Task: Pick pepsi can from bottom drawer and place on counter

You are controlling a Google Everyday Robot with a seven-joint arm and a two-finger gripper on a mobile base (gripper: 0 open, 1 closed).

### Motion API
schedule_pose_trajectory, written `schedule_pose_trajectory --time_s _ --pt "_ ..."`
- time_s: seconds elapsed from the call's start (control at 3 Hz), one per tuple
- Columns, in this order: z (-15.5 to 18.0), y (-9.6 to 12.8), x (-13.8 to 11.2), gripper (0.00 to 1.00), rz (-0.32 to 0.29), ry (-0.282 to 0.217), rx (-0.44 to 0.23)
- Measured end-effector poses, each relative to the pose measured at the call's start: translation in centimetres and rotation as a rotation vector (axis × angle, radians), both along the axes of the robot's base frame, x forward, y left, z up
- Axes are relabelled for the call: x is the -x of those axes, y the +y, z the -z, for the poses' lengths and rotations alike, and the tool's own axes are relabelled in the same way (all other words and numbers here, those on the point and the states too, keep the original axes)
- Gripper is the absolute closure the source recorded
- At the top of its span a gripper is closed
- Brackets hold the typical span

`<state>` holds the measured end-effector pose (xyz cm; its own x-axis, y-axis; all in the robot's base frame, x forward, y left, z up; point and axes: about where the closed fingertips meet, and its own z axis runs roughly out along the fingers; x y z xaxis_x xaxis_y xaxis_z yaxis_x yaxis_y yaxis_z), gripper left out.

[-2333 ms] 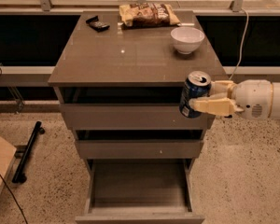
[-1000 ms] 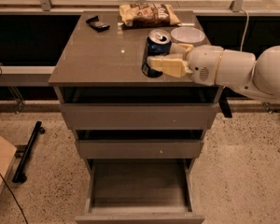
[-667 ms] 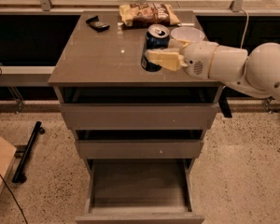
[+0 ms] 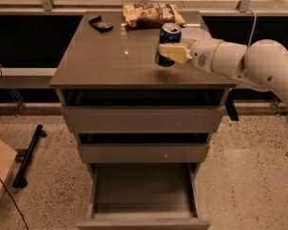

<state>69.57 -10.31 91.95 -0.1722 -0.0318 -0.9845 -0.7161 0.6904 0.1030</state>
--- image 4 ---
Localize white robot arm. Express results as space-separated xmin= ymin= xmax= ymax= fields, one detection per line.
xmin=157 ymin=38 xmax=288 ymax=108

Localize grey drawer cabinet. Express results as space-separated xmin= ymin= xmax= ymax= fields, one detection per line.
xmin=49 ymin=11 xmax=237 ymax=230

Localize grey middle drawer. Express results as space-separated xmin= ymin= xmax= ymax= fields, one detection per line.
xmin=78 ymin=144 xmax=209 ymax=163

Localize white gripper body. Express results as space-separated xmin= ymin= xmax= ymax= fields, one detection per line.
xmin=191 ymin=38 xmax=247 ymax=80

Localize white bowl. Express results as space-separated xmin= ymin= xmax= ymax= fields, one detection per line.
xmin=181 ymin=28 xmax=211 ymax=39

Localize black bar with wheels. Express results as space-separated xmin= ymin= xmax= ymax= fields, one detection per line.
xmin=12 ymin=125 xmax=46 ymax=188

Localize white cable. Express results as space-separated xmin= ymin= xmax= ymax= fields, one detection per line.
xmin=247 ymin=9 xmax=257 ymax=48

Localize grey open bottom drawer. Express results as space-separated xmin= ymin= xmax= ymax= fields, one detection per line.
xmin=78 ymin=163 xmax=210 ymax=230

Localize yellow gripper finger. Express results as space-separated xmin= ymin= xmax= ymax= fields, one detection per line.
xmin=181 ymin=37 xmax=198 ymax=47
xmin=158 ymin=43 xmax=193 ymax=63

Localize black cable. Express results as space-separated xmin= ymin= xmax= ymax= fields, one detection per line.
xmin=0 ymin=160 xmax=31 ymax=230

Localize grey top drawer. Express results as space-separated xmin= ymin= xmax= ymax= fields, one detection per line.
xmin=62 ymin=106 xmax=225 ymax=133

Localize blue pepsi can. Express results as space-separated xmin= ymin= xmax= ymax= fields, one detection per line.
xmin=155 ymin=22 xmax=181 ymax=67

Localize yellow brown chip bag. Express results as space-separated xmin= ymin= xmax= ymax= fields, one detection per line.
xmin=123 ymin=2 xmax=185 ymax=28

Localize black snack packet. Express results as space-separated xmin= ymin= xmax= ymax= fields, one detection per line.
xmin=88 ymin=16 xmax=113 ymax=33

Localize black cabinet leg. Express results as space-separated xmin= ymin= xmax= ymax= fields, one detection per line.
xmin=225 ymin=97 xmax=239 ymax=122

